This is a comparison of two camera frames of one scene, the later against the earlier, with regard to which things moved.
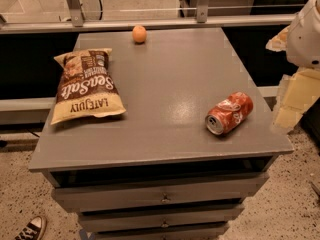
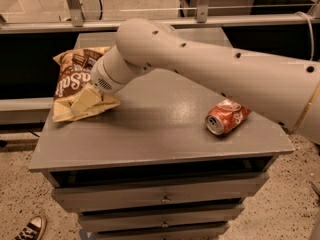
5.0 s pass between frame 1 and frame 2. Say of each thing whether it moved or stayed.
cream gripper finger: moved
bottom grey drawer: stayed
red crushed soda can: stayed
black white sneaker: stayed
